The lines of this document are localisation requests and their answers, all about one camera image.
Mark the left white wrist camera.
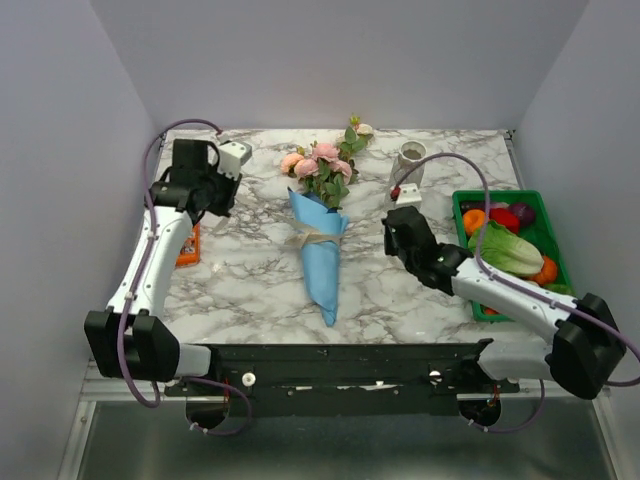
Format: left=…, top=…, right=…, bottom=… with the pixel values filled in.
left=217, top=141, right=252, bottom=181

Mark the pink flower bouquet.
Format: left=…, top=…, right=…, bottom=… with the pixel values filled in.
left=280, top=141, right=361, bottom=210

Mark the green lettuce toy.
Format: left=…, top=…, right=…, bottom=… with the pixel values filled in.
left=468, top=220, right=544, bottom=277

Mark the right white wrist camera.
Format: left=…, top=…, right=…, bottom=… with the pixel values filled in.
left=390, top=183, right=422, bottom=208

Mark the orange pumpkin toy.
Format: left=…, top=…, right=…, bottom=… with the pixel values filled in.
left=530, top=255, right=558, bottom=286

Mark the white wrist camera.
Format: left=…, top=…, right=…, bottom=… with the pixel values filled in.
left=390, top=183, right=422, bottom=208
left=217, top=141, right=252, bottom=181

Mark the blue wrapping paper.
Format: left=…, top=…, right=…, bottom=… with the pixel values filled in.
left=288, top=189, right=349, bottom=327

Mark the purple onion toy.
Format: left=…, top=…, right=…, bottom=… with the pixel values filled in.
left=508, top=202, right=536, bottom=228

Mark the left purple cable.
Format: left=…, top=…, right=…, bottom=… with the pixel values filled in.
left=117, top=118, right=224, bottom=409

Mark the red pepper toy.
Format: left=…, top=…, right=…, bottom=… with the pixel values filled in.
left=489, top=208, right=521, bottom=234

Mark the orange pepper toy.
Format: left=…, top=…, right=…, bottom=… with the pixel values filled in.
left=462, top=209, right=486, bottom=237

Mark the white ceramic vase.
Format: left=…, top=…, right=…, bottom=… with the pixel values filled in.
left=383, top=140, right=427, bottom=214

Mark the aluminium rail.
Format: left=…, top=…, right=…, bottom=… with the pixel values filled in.
left=54, top=359, right=171, bottom=480

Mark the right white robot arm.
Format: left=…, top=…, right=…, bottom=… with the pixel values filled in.
left=382, top=206, right=627, bottom=400

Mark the green pepper toy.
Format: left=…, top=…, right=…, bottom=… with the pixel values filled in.
left=543, top=283, right=575, bottom=296

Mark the orange packet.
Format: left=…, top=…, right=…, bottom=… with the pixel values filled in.
left=175, top=224, right=201, bottom=268

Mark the green plastic basket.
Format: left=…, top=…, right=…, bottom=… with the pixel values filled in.
left=451, top=189, right=576, bottom=324

